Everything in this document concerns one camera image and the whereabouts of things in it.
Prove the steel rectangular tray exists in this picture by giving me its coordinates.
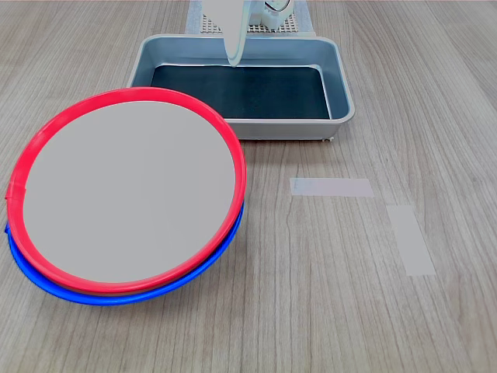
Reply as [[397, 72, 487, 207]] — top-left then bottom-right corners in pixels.
[[127, 33, 356, 142]]

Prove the black tray mat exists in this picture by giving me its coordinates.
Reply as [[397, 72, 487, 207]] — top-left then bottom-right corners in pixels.
[[150, 64, 332, 120]]

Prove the pale perforated base plate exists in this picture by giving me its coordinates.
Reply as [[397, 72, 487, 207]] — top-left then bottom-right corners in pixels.
[[200, 12, 301, 35]]

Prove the white plate red rim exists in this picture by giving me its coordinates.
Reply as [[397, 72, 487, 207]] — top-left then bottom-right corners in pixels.
[[5, 86, 248, 295]]

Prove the translucent tape strip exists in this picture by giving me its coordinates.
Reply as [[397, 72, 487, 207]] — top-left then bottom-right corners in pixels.
[[385, 204, 437, 277], [290, 178, 375, 198]]

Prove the white plate blue rim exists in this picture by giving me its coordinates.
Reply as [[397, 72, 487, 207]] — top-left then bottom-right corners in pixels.
[[4, 200, 246, 308]]

